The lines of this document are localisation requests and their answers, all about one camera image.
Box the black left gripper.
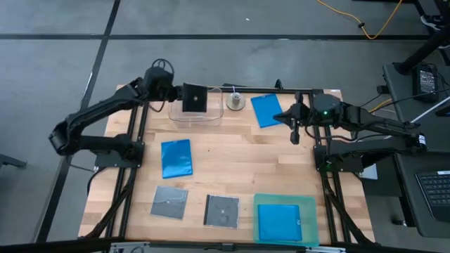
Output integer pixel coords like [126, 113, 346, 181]
[142, 66, 184, 103]

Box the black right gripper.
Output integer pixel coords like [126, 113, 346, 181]
[273, 91, 317, 145]

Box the black white patterned jewel case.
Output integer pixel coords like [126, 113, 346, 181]
[181, 82, 208, 113]

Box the blue plastic disc case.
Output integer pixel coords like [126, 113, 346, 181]
[160, 138, 194, 179]
[257, 203, 303, 242]
[250, 93, 288, 129]

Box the clear jewel case black spine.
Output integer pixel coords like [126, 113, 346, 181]
[202, 194, 241, 230]

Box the clear jewel case grey insert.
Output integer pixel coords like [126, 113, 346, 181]
[150, 185, 189, 221]

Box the clear plastic bin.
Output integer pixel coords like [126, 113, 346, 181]
[167, 86, 225, 127]

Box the white paper box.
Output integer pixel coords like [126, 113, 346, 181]
[361, 164, 379, 181]

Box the green translucent tray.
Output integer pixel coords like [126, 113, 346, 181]
[252, 193, 321, 247]

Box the black desk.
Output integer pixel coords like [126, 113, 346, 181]
[393, 149, 450, 240]
[382, 62, 450, 153]

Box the black power adapter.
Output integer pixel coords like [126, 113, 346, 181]
[411, 65, 439, 104]

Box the grey metal pole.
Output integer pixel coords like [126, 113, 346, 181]
[409, 103, 450, 124]

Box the black desk leg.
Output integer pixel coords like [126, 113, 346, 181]
[392, 19, 450, 75]

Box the black keyboard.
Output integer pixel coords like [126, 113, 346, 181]
[416, 170, 450, 223]

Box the person's shoe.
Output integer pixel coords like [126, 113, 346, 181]
[420, 15, 444, 29]

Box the black chair leg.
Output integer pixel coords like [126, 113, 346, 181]
[0, 153, 27, 169]

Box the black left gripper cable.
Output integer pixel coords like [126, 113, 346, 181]
[150, 58, 176, 113]

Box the black aluminium table frame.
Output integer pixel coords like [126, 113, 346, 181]
[79, 77, 375, 253]

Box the yellow power cord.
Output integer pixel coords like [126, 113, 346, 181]
[368, 98, 393, 113]

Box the yellow floor cable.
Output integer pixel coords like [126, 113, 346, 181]
[315, 0, 404, 40]

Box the black power cable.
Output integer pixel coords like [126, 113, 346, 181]
[365, 87, 450, 113]

